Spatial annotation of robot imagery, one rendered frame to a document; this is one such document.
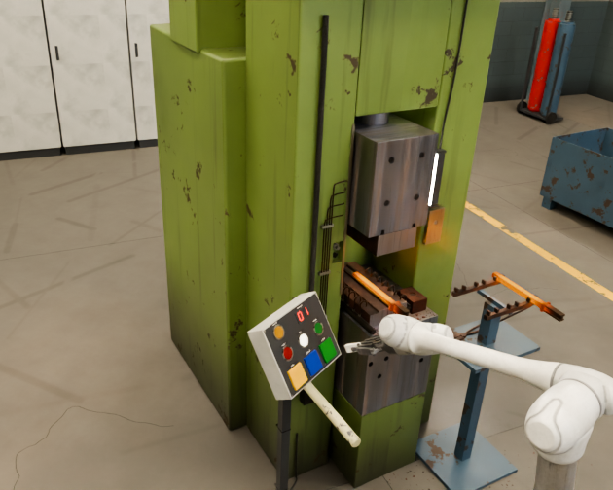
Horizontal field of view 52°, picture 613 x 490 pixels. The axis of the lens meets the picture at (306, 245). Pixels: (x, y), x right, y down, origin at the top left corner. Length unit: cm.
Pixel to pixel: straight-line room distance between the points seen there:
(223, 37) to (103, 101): 477
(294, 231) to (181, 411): 158
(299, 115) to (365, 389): 128
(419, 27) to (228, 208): 111
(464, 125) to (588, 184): 366
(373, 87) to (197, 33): 82
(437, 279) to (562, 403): 150
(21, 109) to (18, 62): 49
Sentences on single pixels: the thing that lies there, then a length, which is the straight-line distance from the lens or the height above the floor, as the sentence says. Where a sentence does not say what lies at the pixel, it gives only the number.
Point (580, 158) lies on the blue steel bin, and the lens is 645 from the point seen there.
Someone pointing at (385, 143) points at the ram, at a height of 176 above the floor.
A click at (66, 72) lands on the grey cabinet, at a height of 92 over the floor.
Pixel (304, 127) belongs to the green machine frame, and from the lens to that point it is 238.
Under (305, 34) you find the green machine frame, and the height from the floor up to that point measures 214.
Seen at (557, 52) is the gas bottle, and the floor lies 97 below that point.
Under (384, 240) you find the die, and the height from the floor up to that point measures 134.
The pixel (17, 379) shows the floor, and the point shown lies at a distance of 420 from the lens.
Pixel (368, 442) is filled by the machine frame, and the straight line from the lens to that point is 319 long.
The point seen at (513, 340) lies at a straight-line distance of 319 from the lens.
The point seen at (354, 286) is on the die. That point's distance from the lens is 296.
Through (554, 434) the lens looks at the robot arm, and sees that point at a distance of 175.
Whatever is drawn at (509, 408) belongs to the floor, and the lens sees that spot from 401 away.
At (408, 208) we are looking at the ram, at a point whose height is 146.
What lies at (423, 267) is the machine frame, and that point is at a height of 105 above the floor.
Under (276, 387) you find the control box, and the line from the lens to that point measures 236.
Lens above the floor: 250
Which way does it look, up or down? 27 degrees down
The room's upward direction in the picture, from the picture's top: 3 degrees clockwise
